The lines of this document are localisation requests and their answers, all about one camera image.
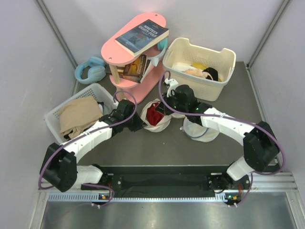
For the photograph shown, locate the clothes pile in cream basket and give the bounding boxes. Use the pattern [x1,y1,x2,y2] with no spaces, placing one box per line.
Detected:
[172,62,224,82]

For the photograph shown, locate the grey trim mesh laundry bag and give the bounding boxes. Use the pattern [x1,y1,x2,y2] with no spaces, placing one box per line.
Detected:
[182,117,219,143]

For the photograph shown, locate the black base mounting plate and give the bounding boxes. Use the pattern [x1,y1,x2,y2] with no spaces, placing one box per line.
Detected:
[94,164,250,190]

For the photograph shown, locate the white plastic perforated basket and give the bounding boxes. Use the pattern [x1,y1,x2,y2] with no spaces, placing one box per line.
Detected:
[44,83,116,144]

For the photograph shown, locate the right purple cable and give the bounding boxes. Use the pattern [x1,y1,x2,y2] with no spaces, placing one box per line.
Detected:
[158,70,286,208]

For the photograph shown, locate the blue headphones on floor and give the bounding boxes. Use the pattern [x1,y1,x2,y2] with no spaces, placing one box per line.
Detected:
[74,56,106,85]

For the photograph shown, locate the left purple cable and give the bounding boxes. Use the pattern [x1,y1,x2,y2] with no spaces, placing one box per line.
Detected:
[38,90,138,208]

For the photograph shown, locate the beige trim mesh laundry bag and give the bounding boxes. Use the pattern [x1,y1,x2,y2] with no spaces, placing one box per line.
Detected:
[140,99,185,133]

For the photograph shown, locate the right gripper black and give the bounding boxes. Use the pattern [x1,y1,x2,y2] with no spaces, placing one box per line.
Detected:
[156,91,188,116]

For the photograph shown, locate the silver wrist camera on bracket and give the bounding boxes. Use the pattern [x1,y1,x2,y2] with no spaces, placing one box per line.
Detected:
[164,78,179,97]

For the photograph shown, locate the beige folded cloth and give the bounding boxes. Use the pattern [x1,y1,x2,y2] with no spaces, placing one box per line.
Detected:
[59,96,102,139]

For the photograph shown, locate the red bra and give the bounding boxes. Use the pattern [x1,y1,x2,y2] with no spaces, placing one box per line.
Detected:
[146,102,164,126]

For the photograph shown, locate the brown orange book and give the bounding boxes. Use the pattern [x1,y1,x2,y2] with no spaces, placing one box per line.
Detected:
[119,54,151,83]

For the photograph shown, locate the pink two-tier shelf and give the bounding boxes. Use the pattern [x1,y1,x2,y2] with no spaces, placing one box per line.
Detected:
[101,12,167,104]

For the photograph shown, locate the purple cable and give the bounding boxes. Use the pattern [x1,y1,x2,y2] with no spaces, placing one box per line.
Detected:
[158,70,286,208]
[38,90,138,208]

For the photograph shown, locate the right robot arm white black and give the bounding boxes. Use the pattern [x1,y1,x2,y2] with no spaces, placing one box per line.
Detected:
[156,80,280,189]

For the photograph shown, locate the grey slotted cable duct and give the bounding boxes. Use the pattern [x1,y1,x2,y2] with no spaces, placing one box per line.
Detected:
[47,192,241,203]

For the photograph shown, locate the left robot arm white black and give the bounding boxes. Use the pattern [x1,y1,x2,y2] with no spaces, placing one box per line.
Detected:
[39,100,144,192]

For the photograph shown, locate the cream plastic laundry basket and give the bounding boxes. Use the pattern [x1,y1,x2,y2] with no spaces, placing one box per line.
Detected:
[163,37,236,102]

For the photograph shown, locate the dark blue paperback book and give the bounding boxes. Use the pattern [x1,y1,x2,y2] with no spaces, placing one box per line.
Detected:
[115,20,169,57]

